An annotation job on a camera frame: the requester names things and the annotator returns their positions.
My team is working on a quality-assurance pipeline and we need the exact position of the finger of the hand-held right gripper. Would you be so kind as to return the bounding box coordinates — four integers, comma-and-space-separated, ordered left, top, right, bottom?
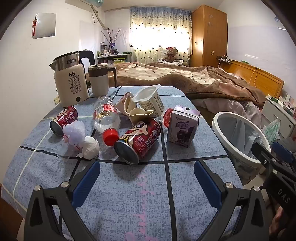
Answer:
252, 142, 281, 174
272, 141, 296, 163

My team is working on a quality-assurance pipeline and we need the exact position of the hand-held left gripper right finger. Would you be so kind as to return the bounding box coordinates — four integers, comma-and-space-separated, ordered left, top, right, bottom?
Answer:
194, 159, 270, 241

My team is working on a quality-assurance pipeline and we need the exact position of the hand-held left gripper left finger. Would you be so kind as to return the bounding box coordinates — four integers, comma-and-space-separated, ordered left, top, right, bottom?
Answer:
23, 160, 101, 241

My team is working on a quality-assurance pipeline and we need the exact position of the white tissue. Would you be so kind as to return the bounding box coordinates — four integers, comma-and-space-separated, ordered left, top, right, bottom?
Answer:
77, 136, 100, 159

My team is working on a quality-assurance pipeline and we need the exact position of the white round trash bin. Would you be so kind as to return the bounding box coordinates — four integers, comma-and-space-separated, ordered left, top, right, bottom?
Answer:
211, 112, 273, 184

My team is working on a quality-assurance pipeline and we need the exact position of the purple drink carton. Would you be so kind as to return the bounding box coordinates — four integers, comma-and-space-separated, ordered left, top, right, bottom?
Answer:
166, 105, 200, 148

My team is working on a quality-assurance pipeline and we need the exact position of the red cartoon drink can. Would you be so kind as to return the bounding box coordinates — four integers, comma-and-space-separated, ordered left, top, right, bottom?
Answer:
113, 118, 162, 165
49, 106, 78, 135

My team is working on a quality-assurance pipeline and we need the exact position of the jelly cup with red lid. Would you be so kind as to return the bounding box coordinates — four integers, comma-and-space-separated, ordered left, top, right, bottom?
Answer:
163, 108, 174, 127

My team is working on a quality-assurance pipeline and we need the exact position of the beige paper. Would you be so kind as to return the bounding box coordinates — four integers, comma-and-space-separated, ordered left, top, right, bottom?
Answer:
124, 96, 155, 124

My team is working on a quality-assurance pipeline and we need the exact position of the strawberry print drink carton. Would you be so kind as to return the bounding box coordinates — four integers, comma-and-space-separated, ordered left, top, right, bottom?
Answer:
115, 92, 133, 114

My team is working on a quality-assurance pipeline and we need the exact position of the person's right hand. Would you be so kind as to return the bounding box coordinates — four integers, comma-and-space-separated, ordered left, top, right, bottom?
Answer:
270, 207, 296, 237

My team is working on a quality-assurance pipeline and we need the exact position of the green printed plastic bag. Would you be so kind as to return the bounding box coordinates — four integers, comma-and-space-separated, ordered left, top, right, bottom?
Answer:
264, 118, 281, 144

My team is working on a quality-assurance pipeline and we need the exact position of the white nightstand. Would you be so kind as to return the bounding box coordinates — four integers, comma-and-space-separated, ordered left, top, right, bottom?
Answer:
261, 96, 296, 139

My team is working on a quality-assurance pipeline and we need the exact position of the blue checked tablecloth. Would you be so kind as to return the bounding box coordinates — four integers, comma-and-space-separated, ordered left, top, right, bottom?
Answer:
1, 86, 243, 241

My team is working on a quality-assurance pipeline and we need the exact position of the pile of small boxes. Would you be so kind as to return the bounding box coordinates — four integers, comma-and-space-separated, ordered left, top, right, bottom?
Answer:
279, 93, 296, 116

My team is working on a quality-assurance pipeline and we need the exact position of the pale pink bed sheet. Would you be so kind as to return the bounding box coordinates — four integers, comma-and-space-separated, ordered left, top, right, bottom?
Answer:
192, 97, 263, 130

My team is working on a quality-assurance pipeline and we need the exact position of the clear plastic bottle red cap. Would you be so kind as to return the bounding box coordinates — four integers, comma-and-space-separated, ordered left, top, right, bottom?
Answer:
93, 96, 121, 146

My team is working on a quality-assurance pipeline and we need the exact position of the wooden bed headboard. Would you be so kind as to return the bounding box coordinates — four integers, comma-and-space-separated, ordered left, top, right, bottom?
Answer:
218, 59, 285, 99

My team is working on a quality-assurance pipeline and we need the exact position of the beige mug with brown band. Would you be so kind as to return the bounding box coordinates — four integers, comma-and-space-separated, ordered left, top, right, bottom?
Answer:
88, 63, 117, 98

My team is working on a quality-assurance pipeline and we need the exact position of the white yogurt cup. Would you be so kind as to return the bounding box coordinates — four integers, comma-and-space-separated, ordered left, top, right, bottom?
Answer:
134, 85, 164, 117

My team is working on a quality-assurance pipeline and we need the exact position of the cream electric kettle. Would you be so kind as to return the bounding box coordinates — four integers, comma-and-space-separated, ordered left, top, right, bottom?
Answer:
49, 49, 95, 107

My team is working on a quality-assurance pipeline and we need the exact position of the power strip on headboard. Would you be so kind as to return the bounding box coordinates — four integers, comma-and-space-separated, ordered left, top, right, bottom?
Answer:
217, 55, 233, 64

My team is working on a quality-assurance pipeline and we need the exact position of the bed with brown blanket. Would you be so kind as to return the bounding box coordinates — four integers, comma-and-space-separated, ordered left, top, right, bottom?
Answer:
113, 61, 266, 109

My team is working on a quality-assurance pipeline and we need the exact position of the wooden wardrobe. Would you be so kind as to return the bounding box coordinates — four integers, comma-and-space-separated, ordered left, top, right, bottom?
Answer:
190, 5, 228, 68

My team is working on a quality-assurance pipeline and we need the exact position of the brown teddy bear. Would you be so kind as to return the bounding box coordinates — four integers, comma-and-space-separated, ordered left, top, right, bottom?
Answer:
162, 46, 178, 62

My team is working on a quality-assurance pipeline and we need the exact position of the blue dotted curtain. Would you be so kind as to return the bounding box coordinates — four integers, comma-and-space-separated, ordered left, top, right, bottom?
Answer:
129, 7, 192, 64

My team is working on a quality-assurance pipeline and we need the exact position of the red knot ornament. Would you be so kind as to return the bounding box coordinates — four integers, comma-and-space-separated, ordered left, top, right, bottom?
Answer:
31, 13, 39, 37

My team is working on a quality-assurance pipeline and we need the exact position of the white air conditioner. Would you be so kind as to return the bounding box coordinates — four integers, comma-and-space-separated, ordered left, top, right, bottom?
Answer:
83, 0, 104, 7

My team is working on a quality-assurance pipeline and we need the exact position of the white charging cable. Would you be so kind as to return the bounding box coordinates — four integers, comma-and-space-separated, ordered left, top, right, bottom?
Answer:
248, 67, 258, 87

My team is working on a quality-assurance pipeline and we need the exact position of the silver wall panel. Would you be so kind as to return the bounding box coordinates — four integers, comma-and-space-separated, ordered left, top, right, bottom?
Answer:
33, 13, 57, 39

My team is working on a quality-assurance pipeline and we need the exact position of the air conditioner hose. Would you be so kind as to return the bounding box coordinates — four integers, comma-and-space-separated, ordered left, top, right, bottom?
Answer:
89, 5, 109, 29

